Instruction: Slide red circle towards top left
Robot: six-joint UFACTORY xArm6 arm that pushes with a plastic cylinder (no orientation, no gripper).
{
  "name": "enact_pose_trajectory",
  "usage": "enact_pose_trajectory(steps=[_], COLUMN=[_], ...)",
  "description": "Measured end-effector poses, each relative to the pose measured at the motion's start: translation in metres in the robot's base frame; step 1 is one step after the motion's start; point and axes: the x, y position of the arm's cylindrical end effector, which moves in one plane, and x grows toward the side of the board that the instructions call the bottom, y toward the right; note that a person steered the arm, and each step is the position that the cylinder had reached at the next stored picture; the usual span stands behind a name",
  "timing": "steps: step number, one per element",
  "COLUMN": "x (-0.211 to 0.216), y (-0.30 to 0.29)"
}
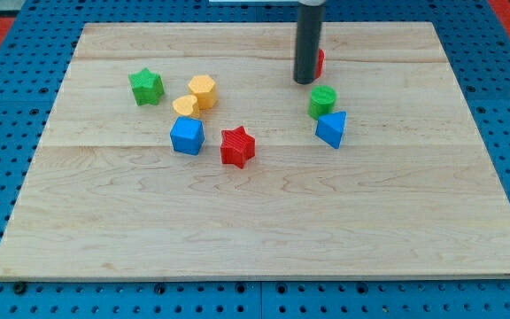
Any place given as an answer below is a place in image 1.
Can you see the yellow heart block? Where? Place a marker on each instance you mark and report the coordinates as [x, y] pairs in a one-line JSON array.
[[187, 106]]

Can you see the red circle block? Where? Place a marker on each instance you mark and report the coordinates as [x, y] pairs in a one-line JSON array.
[[319, 64]]

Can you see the green star block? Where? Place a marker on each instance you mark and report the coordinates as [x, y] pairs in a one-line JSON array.
[[147, 87]]

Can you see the light wooden board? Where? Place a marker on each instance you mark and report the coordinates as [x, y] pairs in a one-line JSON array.
[[411, 193]]

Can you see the blue cube block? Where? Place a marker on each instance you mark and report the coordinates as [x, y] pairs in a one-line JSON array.
[[187, 135]]

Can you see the red star block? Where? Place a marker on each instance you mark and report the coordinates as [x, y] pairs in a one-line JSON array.
[[237, 147]]

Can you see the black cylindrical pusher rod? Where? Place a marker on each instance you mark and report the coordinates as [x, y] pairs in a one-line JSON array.
[[310, 15]]

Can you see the yellow hexagon block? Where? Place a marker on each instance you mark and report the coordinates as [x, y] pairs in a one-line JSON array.
[[205, 89]]

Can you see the blue triangle block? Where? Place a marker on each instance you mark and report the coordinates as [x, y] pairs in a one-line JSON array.
[[330, 128]]

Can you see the green circle block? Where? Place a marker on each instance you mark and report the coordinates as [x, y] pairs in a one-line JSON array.
[[322, 101]]

